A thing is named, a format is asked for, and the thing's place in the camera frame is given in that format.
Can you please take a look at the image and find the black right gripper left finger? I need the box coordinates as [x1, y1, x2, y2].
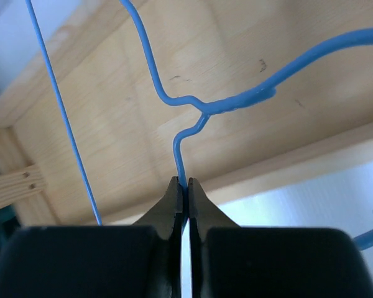
[0, 178, 183, 297]

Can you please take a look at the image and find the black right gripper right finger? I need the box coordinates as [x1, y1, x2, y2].
[188, 178, 373, 297]

